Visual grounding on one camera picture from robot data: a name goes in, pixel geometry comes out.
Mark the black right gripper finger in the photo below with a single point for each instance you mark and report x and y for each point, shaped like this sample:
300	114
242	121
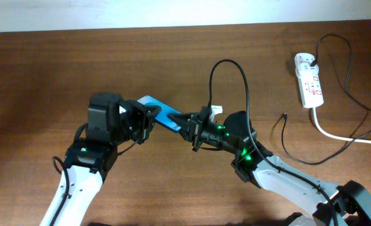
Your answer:
180	119
185	135

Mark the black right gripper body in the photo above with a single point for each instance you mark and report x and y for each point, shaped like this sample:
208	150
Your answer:
199	127

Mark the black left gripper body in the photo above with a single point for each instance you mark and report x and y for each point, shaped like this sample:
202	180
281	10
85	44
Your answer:
135	121

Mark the blue Samsung smartphone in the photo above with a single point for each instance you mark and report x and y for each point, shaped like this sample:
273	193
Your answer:
162	118

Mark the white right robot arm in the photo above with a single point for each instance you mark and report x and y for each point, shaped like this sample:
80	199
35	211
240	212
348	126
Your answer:
327	203

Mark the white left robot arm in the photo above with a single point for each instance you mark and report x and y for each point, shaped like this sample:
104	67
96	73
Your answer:
111	121

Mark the white USB charger adapter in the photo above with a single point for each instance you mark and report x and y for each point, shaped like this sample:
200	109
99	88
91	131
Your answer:
304	69

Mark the white power strip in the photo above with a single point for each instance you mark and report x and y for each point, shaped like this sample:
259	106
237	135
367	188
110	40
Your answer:
309	87

